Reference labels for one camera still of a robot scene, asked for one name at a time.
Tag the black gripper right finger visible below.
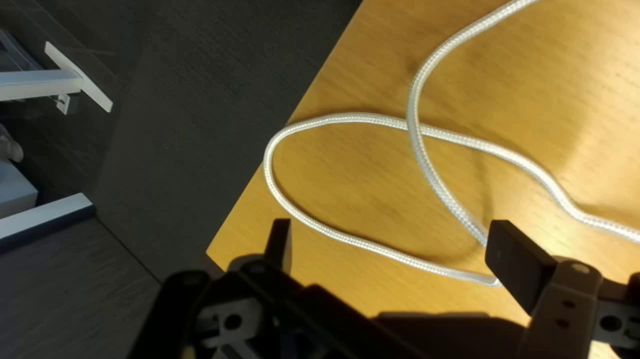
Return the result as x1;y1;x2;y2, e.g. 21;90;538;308
487;220;602;359

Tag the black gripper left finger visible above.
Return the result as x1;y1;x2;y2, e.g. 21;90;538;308
226;220;425;359

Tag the white rope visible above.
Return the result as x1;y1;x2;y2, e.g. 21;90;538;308
263;0;640;288

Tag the white metal frame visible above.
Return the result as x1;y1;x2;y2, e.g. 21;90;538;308
0;28;117;242

